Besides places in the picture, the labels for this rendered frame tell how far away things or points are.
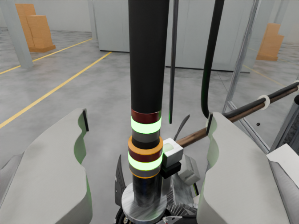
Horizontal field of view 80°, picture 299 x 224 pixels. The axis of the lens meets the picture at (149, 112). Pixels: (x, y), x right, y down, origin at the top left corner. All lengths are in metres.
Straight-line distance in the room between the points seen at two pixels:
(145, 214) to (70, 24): 14.09
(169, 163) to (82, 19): 13.63
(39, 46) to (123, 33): 3.24
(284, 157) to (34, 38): 8.33
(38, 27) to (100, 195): 7.11
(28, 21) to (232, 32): 6.91
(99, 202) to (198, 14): 4.97
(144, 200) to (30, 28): 8.35
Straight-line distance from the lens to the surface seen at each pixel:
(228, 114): 0.34
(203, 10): 5.64
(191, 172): 0.78
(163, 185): 0.29
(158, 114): 0.19
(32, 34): 8.58
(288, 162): 0.68
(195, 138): 0.29
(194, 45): 5.72
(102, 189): 2.17
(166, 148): 0.25
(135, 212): 0.30
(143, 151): 0.21
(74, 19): 14.06
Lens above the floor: 1.72
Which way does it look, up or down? 31 degrees down
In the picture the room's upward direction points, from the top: 2 degrees clockwise
